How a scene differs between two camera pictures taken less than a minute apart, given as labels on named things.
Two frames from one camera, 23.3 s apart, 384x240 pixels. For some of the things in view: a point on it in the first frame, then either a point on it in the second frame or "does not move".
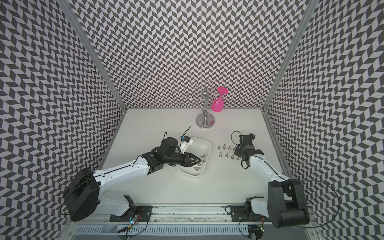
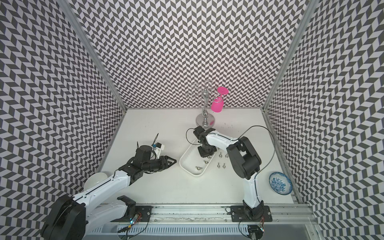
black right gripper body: x=238 y=150 → x=206 y=150
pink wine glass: x=217 y=103 does not move
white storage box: x=201 y=148 does not move
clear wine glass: x=194 y=94 does not move
